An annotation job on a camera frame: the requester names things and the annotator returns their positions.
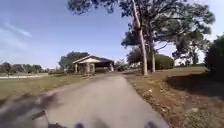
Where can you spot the dry brown grass ground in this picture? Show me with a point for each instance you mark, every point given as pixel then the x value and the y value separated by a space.
pixel 166 96

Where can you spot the pale road strip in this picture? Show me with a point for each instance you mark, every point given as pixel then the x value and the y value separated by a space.
pixel 16 76

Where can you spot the distant row of trees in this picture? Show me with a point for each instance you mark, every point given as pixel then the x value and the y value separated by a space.
pixel 26 68

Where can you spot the grey paved path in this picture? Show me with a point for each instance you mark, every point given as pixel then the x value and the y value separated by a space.
pixel 106 103

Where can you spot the open shelter building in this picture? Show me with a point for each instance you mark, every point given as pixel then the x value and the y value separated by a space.
pixel 90 61

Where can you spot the large green bush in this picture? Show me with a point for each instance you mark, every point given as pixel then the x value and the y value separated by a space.
pixel 216 56

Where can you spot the robot's own part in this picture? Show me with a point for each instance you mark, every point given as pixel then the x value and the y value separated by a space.
pixel 79 125

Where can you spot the tall dark-crown tree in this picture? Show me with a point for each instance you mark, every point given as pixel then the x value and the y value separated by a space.
pixel 180 16

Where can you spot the round dark tree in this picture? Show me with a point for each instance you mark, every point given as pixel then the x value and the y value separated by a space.
pixel 70 58

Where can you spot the tall pale-trunk tree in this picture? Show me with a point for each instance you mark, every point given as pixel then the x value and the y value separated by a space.
pixel 143 56

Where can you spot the small round green bush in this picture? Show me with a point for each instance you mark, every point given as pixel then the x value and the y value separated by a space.
pixel 165 62

